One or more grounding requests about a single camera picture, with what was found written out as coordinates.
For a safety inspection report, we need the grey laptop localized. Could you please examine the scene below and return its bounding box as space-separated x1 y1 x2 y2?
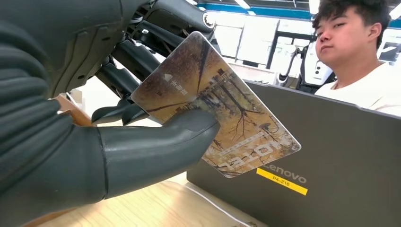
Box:
186 79 401 227

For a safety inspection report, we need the autumn print ID card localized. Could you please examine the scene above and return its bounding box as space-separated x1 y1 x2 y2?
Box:
130 30 302 179

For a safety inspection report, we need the person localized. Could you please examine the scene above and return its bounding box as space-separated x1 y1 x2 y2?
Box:
312 0 401 118

